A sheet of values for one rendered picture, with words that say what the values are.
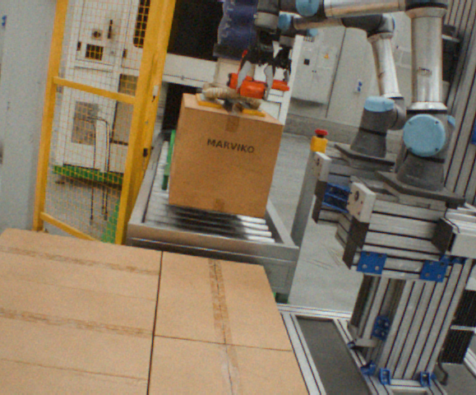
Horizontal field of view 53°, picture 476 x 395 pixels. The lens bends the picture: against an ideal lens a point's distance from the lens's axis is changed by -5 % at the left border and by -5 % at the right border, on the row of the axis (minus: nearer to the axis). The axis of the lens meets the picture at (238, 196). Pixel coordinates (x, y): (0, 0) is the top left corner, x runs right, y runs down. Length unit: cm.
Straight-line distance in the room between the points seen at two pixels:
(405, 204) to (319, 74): 933
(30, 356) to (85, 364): 13
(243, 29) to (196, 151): 56
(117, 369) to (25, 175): 170
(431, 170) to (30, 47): 197
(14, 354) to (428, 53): 132
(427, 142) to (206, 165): 92
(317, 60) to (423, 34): 937
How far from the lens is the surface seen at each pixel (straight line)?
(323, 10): 172
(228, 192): 203
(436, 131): 143
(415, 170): 160
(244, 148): 200
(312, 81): 1081
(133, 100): 269
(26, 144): 275
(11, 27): 495
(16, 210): 285
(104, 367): 127
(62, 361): 128
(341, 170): 201
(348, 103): 1135
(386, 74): 220
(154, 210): 239
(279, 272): 210
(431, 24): 149
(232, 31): 217
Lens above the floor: 129
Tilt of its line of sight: 15 degrees down
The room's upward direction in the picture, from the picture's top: 11 degrees clockwise
